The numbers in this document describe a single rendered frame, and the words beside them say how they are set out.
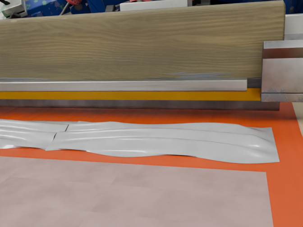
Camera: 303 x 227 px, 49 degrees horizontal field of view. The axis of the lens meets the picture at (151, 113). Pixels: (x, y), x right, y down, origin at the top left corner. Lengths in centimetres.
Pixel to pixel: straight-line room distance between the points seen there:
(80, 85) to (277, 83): 18
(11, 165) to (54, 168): 4
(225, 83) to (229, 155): 8
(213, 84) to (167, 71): 5
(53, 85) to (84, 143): 10
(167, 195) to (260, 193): 5
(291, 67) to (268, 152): 8
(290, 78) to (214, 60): 7
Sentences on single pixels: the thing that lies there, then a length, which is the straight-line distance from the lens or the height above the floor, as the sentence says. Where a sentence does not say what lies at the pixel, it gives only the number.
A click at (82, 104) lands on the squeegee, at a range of 37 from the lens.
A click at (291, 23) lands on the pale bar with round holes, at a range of 55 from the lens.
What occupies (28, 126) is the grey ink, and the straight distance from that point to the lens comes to 34.
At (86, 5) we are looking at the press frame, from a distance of 100.
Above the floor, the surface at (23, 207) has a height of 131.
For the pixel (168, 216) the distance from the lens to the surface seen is 18.
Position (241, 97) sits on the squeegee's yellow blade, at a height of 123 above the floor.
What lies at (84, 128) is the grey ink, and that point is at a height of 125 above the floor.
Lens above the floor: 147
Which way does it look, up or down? 47 degrees down
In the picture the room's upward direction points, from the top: 16 degrees counter-clockwise
